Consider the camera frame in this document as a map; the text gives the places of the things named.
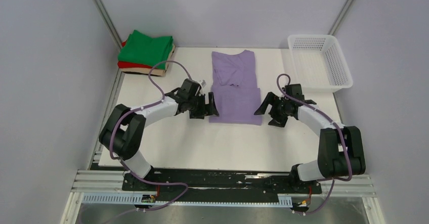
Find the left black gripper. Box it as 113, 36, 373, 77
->
187, 91, 219, 118

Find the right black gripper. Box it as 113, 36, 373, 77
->
254, 92, 290, 127

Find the purple t shirt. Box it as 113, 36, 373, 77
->
209, 50, 263, 125

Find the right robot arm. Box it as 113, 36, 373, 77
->
254, 84, 366, 193

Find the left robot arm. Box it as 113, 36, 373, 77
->
98, 78, 219, 190

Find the white plastic basket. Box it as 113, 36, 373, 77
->
287, 34, 353, 93

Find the green folded t shirt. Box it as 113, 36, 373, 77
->
117, 30, 174, 66

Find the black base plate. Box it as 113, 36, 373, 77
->
122, 168, 322, 201

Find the white cable duct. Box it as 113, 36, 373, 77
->
81, 193, 293, 208

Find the aluminium frame rail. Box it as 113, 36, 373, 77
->
60, 170, 385, 223

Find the right corner metal post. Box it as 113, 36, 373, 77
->
328, 0, 355, 36

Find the corner metal post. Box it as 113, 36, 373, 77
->
93, 0, 122, 49
328, 0, 355, 36

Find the left corner metal post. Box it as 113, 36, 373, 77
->
93, 0, 122, 49

